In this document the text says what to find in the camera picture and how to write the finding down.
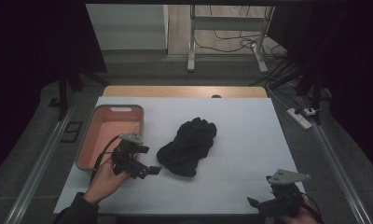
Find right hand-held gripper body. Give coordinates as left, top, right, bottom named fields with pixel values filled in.
left=266, top=168, right=311, bottom=218

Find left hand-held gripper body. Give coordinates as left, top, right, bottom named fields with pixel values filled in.
left=111, top=132, right=151, bottom=179

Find pink basket with grey rim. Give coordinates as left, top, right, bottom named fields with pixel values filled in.
left=75, top=104, right=145, bottom=172

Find black cloth garment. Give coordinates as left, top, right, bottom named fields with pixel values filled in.
left=156, top=117, right=218, bottom=178

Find person's right hand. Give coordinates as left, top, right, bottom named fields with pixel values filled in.
left=279, top=195, right=322, bottom=224

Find person's left hand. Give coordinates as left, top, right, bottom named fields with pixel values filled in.
left=83, top=154, right=132, bottom=205

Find white foam board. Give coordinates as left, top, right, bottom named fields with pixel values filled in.
left=52, top=96, right=306, bottom=217

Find white power strip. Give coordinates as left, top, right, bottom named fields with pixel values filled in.
left=286, top=107, right=313, bottom=131

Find wooden table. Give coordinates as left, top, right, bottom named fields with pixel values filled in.
left=102, top=85, right=269, bottom=99

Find white plug adapter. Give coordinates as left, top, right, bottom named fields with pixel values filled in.
left=303, top=106, right=319, bottom=117

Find black tripod stand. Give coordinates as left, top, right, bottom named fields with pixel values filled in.
left=249, top=59, right=332, bottom=126
left=48, top=64, right=110, bottom=123

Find white cabinet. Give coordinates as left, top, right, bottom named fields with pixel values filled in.
left=84, top=4, right=170, bottom=51

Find dark curtain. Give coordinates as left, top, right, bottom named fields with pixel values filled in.
left=0, top=0, right=108, bottom=183
left=266, top=4, right=373, bottom=179

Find left hand-held gripper black cable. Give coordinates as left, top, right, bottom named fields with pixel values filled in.
left=89, top=134, right=123, bottom=185

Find hand-held gripper black cable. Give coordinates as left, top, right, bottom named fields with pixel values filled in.
left=299, top=191, right=324, bottom=224
left=89, top=134, right=123, bottom=185

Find right hand-held gripper black cable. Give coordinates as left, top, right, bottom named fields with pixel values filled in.
left=299, top=191, right=324, bottom=224

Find aluminium rail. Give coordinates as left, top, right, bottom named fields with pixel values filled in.
left=3, top=102, right=78, bottom=224
left=298, top=96, right=373, bottom=224

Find black floor socket frame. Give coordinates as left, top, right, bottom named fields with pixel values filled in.
left=60, top=120, right=84, bottom=144

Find white cable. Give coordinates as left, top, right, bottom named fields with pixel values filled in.
left=264, top=81, right=292, bottom=110

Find white metal desk frame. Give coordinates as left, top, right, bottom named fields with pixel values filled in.
left=186, top=4, right=276, bottom=75

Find black tangled floor cables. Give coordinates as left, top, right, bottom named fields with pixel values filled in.
left=193, top=4, right=289, bottom=62

